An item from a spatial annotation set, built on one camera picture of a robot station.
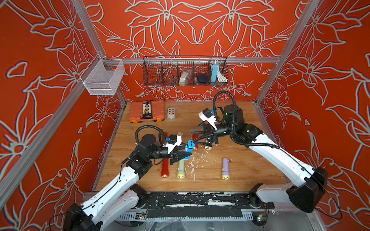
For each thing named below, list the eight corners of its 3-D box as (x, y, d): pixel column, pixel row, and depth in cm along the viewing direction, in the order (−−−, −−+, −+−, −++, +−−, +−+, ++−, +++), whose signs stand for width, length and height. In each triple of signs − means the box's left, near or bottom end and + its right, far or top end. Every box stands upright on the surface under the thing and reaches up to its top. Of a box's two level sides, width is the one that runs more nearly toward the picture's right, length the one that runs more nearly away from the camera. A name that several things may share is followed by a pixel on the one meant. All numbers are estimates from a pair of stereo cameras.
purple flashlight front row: (221, 179, 82) (222, 177, 80) (221, 159, 90) (222, 157, 87) (228, 180, 82) (229, 179, 79) (227, 160, 89) (229, 158, 87)
